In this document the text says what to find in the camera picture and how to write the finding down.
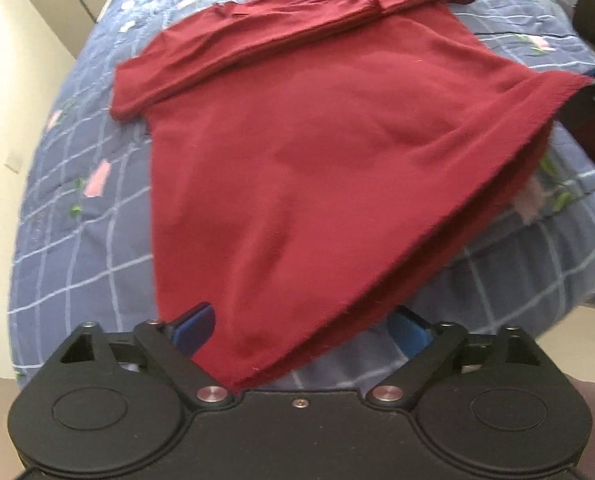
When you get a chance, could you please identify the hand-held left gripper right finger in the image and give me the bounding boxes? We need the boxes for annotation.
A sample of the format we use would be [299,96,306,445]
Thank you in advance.
[366,306,554,407]

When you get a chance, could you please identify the blue checked floral quilt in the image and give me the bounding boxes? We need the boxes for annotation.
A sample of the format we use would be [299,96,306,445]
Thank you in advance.
[8,0,595,391]

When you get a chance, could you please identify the dark red t-shirt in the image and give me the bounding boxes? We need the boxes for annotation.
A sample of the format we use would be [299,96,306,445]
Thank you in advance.
[110,0,595,393]

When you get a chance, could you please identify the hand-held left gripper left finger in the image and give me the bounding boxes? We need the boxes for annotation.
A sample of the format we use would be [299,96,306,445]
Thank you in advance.
[47,302,237,407]

